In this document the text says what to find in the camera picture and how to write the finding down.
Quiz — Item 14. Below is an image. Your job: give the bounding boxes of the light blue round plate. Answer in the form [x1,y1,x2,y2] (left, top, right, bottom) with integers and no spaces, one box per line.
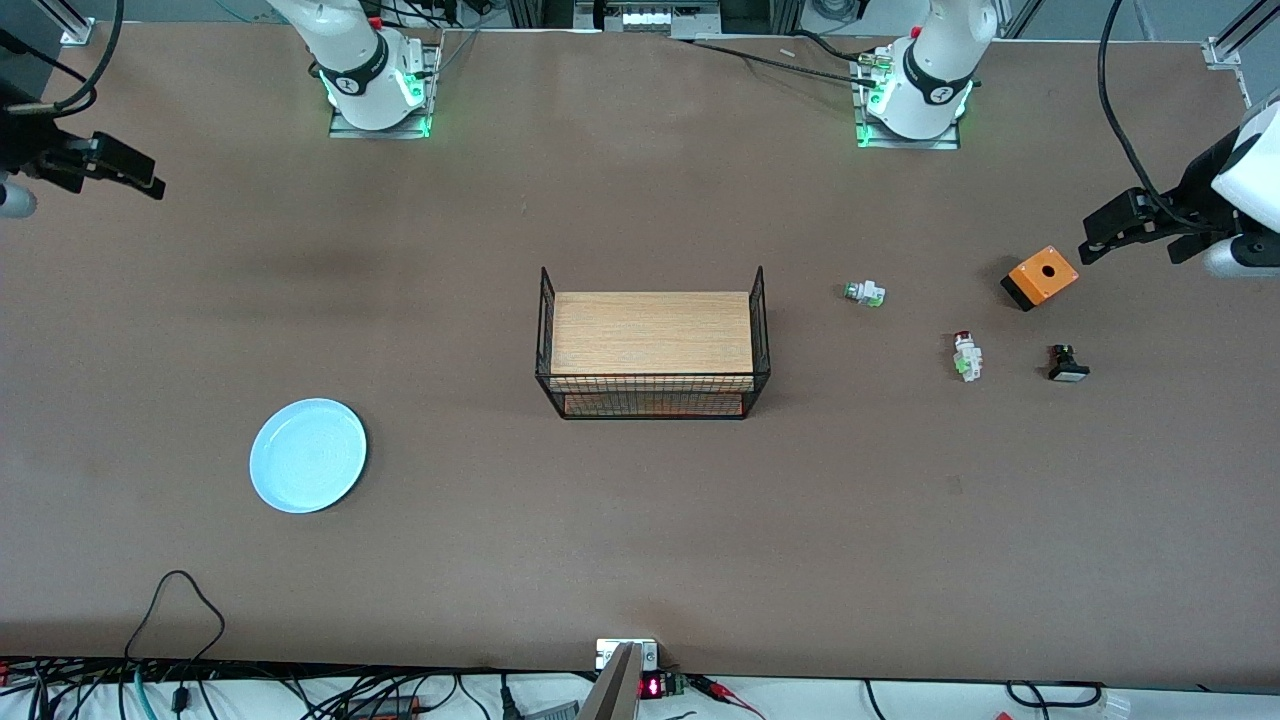
[248,398,368,515]

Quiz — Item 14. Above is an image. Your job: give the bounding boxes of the metal box with white connector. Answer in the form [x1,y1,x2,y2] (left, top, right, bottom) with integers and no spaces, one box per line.
[575,0,723,39]

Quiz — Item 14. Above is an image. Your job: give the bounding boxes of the red clip test leads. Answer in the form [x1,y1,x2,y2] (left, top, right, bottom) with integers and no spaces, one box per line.
[690,675,766,720]

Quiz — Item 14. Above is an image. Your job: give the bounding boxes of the orange button enclosure box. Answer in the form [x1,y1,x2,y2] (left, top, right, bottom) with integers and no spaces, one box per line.
[1001,246,1082,312]

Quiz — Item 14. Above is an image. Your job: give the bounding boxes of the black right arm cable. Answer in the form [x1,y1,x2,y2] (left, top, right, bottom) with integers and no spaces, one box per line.
[0,0,125,113]

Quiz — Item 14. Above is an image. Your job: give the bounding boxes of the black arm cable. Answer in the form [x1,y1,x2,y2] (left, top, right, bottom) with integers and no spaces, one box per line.
[1097,0,1201,233]
[0,0,125,113]

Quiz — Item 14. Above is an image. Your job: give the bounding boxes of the aluminium corner bracket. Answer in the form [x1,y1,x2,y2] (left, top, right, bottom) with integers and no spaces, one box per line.
[40,0,97,47]
[1203,0,1280,73]

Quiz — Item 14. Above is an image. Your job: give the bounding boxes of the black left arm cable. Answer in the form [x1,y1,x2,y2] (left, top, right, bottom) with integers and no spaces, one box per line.
[1097,0,1201,233]

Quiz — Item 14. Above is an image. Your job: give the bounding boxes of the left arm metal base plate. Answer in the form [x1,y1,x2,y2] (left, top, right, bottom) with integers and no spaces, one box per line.
[853,45,963,151]

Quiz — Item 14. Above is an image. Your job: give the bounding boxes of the thick black base cable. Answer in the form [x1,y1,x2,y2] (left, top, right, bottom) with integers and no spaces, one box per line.
[798,29,883,67]

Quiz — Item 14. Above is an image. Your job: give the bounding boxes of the thin black table cable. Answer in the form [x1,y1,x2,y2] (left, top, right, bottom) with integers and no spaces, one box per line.
[672,36,886,89]

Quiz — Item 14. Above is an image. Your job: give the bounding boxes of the black flat looped cable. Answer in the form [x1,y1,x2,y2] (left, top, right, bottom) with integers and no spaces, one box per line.
[1005,680,1106,709]

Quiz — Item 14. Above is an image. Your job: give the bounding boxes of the black wire rack wooden shelf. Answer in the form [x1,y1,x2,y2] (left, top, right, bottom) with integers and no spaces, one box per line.
[535,265,772,421]

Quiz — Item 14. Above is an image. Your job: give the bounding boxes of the silver camera mount bracket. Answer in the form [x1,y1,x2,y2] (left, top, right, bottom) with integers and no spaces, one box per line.
[578,638,661,720]

